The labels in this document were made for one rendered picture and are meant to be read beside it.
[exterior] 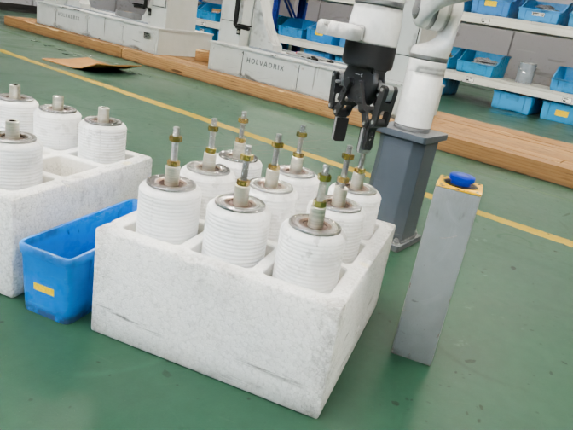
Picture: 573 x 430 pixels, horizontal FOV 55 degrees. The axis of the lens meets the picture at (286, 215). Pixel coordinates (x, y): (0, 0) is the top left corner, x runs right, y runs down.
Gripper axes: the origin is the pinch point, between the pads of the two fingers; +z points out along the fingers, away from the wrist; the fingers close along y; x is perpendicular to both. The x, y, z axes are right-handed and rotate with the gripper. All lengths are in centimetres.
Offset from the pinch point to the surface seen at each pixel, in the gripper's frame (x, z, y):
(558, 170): -178, 30, 81
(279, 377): 14.1, 31.5, -13.5
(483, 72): -372, 7, 313
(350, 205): -1.9, 10.8, -0.7
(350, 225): 0.5, 12.5, -4.8
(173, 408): 28.0, 36.1, -10.2
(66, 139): 33, 16, 54
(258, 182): 9.2, 10.8, 10.5
